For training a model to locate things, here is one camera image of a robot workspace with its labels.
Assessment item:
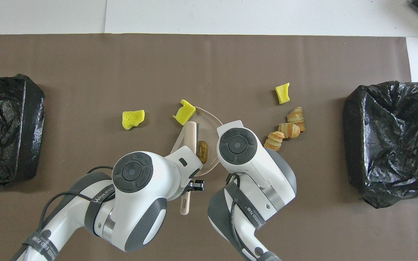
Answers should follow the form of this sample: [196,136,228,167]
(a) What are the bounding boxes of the chunky yellow sponge piece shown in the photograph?
[122,110,146,130]

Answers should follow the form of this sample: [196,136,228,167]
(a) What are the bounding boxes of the beige brush with black bristles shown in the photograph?
[179,121,197,216]

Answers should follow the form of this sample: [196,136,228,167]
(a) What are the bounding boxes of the long notched yellow sponge piece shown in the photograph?
[173,99,197,126]

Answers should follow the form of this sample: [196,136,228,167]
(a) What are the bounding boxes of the brown potato-like lump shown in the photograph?
[196,141,209,164]

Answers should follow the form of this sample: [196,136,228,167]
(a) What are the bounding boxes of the small yellow sponge piece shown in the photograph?
[275,83,291,105]

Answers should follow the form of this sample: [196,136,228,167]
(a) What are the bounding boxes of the brown paper table mat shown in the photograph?
[0,34,418,261]

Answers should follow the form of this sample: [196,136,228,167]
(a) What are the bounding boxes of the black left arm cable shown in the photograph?
[39,166,116,232]

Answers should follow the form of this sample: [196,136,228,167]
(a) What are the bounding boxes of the smooth black bag lined bin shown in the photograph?
[0,74,45,187]

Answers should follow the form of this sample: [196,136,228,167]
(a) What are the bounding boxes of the beige plastic dustpan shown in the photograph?
[170,106,223,177]

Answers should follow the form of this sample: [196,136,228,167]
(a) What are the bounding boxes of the crumpled black bag lined bin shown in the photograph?
[343,80,418,209]

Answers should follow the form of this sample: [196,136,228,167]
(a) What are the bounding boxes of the striped toy croissant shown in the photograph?
[278,122,301,138]
[263,131,286,151]
[286,107,306,132]

